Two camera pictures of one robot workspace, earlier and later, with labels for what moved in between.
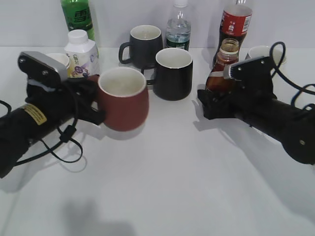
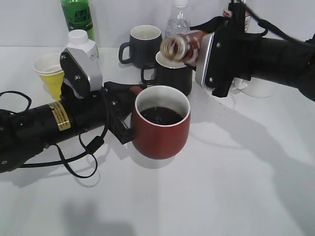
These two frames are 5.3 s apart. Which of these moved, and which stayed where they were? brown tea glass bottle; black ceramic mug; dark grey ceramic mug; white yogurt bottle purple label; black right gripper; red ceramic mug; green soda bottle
Moved: brown tea glass bottle; black right gripper; red ceramic mug
Stayed: green soda bottle; white yogurt bottle purple label; dark grey ceramic mug; black ceramic mug
